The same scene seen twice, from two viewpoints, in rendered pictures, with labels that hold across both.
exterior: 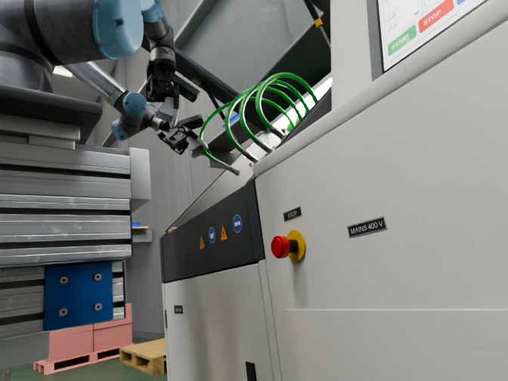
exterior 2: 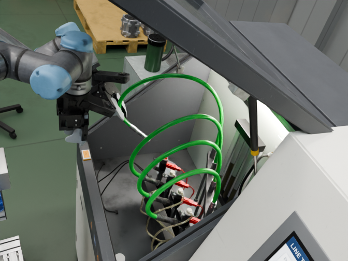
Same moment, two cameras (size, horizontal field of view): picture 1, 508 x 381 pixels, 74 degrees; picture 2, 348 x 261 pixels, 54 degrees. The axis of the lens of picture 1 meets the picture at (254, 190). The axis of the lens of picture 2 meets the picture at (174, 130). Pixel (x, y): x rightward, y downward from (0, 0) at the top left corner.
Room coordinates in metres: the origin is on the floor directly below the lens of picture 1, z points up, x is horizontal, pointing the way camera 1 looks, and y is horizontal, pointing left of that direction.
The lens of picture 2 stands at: (0.20, -0.10, 1.98)
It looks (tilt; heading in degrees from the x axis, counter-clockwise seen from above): 39 degrees down; 4
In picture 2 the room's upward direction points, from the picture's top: 14 degrees clockwise
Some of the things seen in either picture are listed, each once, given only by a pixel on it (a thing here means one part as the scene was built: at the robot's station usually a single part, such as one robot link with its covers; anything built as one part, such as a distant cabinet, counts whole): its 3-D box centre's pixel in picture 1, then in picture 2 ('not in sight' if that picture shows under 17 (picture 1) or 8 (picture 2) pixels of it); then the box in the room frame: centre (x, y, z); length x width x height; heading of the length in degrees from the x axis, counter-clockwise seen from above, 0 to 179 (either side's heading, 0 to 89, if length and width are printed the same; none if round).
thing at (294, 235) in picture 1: (286, 246); not in sight; (0.55, -0.04, 0.80); 0.05 x 0.04 x 0.05; 32
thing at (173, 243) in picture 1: (202, 245); (95, 211); (0.95, 0.17, 0.87); 0.62 x 0.04 x 0.16; 32
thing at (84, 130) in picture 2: (174, 97); (83, 127); (0.90, 0.20, 1.32); 0.05 x 0.02 x 0.09; 32
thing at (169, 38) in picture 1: (161, 38); (76, 56); (0.91, 0.23, 1.54); 0.09 x 0.08 x 0.11; 0
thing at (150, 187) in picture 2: not in sight; (164, 220); (0.98, -0.10, 0.91); 0.34 x 0.10 x 0.15; 32
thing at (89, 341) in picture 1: (85, 334); not in sight; (5.06, 2.65, 0.34); 1.17 x 0.83 x 0.68; 128
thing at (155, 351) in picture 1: (170, 341); (118, 14); (4.36, 1.25, 0.19); 1.37 x 0.94 x 0.38; 39
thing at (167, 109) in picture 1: (167, 110); (75, 138); (0.90, 0.22, 1.27); 0.06 x 0.03 x 0.09; 122
